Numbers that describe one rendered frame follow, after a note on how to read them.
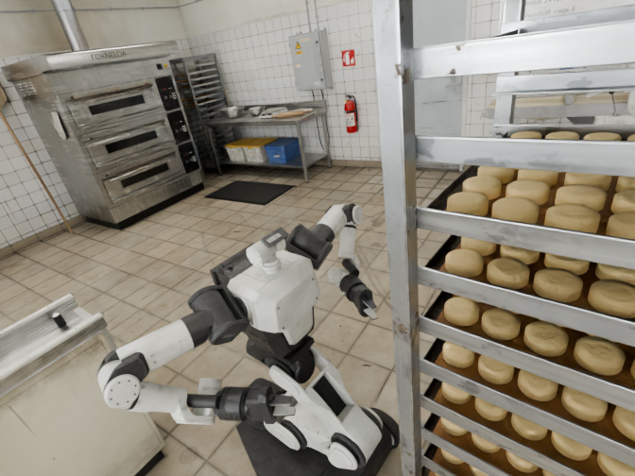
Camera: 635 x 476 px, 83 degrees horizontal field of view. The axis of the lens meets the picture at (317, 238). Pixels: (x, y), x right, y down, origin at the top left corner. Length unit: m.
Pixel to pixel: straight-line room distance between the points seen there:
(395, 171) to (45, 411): 1.59
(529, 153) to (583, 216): 0.11
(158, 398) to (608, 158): 1.02
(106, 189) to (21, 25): 2.14
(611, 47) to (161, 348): 0.98
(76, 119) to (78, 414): 3.64
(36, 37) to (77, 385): 4.90
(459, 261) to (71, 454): 1.71
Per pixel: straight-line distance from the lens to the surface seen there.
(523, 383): 0.64
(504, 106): 0.85
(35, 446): 1.84
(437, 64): 0.42
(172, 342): 1.03
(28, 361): 1.67
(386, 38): 0.41
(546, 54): 0.39
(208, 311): 1.06
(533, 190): 0.54
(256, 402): 1.07
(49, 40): 6.11
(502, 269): 0.53
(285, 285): 1.11
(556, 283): 0.52
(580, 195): 0.53
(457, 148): 0.43
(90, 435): 1.92
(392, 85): 0.41
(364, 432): 1.43
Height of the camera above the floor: 1.72
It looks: 28 degrees down
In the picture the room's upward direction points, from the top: 10 degrees counter-clockwise
